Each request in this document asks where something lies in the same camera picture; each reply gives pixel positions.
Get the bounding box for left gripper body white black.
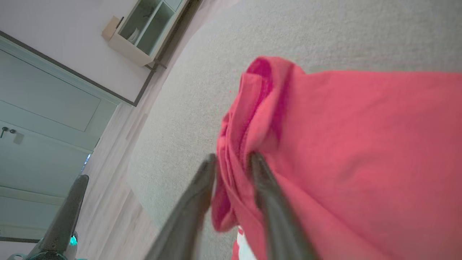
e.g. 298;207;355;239
7;235;87;260

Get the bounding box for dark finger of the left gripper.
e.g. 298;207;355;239
39;175;90;252

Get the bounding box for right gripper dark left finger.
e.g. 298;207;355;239
144;153;217;260

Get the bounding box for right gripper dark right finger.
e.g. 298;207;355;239
249;152;318;260

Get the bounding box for red white basketball jersey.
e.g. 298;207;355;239
211;56;462;260

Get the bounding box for grey-green door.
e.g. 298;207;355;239
0;35;122;243

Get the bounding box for tan cardboard box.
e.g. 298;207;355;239
101;16;124;41

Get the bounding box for mint green white cabinet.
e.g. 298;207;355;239
108;0;191;68

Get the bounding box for large grey sofa seat cushion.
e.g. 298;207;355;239
126;0;462;260

